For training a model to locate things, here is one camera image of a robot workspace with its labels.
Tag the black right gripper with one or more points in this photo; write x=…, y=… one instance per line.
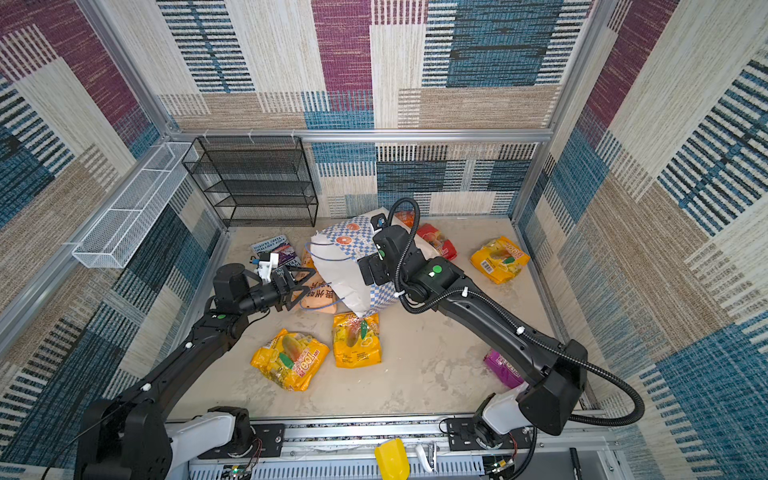
x=374, y=264

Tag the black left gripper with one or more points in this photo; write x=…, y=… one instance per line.
x=288, y=286

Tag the orange sweet potato snack bag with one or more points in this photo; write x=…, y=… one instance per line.
x=321, y=298

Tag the blue checkered paper bag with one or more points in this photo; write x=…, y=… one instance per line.
x=337, y=251

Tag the yellow mango candy bag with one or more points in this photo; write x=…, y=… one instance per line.
x=356, y=340
x=291, y=359
x=500, y=260

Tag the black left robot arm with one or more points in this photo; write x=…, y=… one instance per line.
x=126, y=437

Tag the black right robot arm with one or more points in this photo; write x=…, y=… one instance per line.
x=554, y=371

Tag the red fruit candy bag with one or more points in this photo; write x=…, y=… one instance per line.
x=438, y=241

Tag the purple grape candy bag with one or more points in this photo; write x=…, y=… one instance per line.
x=503, y=370

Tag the blue magazine booklet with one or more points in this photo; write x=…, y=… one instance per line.
x=288, y=256

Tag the small orange chip packet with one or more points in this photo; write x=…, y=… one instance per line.
x=407, y=217

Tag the yellow plastic scoop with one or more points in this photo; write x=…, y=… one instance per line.
x=392, y=460

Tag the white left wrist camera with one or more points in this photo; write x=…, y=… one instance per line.
x=267, y=263

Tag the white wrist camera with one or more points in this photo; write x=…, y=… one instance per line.
x=379, y=221
x=267, y=263

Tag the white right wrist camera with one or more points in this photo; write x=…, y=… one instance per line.
x=379, y=221

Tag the black wire shelf rack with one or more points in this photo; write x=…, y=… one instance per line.
x=254, y=181

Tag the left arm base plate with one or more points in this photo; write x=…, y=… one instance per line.
x=263, y=440

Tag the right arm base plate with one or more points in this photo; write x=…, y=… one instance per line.
x=462, y=436

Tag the white wire mesh basket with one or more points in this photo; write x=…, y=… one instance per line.
x=119, y=231

